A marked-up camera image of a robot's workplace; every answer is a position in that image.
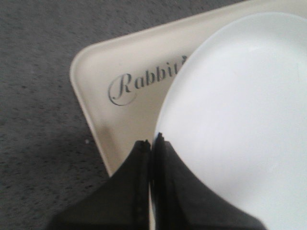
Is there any beige rabbit serving tray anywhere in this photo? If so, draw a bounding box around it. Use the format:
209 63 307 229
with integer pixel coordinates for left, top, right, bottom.
69 0 248 230

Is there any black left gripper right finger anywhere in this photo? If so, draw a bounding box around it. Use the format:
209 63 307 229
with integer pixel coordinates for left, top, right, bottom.
151 133 265 230

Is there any white round plate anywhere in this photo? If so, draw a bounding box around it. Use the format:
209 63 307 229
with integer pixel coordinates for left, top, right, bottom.
155 12 307 230

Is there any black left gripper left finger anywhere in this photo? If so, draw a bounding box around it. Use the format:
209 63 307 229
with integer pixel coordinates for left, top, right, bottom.
49 140 151 230

